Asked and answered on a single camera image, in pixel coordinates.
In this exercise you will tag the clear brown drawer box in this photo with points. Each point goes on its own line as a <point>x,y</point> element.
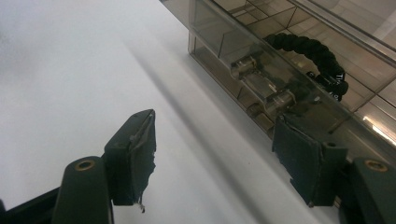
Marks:
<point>280,81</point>

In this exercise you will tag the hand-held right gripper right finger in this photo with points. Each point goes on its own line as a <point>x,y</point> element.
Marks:
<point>305,165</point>

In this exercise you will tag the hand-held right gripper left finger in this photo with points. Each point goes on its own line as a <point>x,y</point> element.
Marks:
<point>134,161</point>

